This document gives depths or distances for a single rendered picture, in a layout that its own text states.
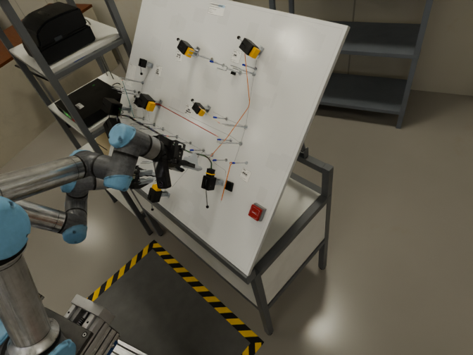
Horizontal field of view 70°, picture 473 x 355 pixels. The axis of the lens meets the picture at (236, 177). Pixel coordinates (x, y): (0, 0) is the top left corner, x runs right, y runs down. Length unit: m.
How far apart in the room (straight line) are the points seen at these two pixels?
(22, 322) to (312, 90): 1.08
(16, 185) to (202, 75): 0.94
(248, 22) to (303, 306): 1.70
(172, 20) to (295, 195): 1.06
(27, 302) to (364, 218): 2.26
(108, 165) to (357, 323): 1.78
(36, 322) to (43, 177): 0.36
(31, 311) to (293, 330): 1.66
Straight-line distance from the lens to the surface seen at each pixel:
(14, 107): 4.41
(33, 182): 1.01
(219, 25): 1.60
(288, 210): 1.73
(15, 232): 0.81
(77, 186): 1.31
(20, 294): 0.91
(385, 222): 2.72
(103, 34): 2.19
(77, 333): 1.29
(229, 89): 1.49
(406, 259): 2.59
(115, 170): 1.04
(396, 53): 3.05
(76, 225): 1.29
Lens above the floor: 2.20
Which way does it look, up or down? 47 degrees down
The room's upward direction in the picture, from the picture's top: 13 degrees counter-clockwise
